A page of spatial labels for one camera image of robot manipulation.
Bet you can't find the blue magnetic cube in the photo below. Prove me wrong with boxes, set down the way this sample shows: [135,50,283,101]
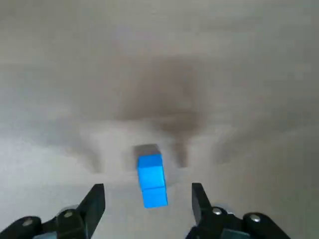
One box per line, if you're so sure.
[137,154,169,209]

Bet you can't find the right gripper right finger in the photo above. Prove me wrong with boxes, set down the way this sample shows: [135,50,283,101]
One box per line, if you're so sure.
[185,183,291,239]

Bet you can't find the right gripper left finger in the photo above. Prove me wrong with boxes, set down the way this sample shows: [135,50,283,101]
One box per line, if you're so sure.
[3,183,106,239]

